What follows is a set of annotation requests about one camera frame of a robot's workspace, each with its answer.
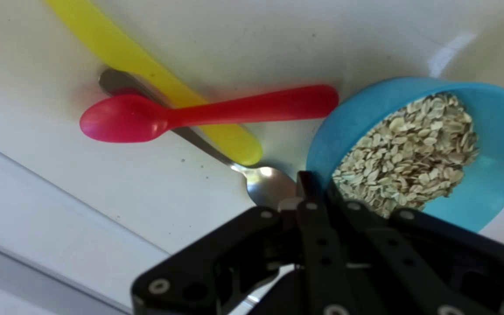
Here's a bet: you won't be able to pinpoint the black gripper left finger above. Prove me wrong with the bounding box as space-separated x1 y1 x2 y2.
131 170 360 315

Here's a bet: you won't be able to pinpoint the blue cup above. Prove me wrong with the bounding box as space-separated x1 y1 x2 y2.
304 77 504 234

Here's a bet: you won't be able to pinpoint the red plastic spoon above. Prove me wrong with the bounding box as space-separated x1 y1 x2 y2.
79 84 339 145

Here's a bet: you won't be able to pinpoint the dry oat flakes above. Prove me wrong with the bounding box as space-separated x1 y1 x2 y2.
331 93 478 219

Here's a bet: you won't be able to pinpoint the yellow plastic spoon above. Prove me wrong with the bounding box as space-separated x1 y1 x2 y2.
44 0 264 166

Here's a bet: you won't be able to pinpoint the white washer lid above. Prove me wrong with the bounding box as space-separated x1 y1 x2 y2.
0 0 504 259

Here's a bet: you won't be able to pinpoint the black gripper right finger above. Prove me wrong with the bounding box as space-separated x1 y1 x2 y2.
327 184 504 315

